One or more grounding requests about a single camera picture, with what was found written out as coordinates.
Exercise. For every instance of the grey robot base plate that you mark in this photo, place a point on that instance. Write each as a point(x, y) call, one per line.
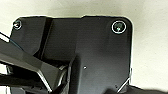
point(100, 53)

